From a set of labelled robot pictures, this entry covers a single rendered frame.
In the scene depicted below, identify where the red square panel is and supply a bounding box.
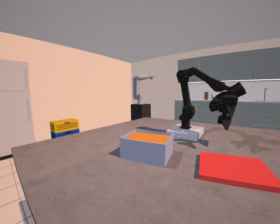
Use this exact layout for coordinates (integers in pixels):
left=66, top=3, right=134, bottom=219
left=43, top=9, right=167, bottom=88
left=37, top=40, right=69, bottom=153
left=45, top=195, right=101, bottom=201
left=199, top=152, right=280, bottom=193

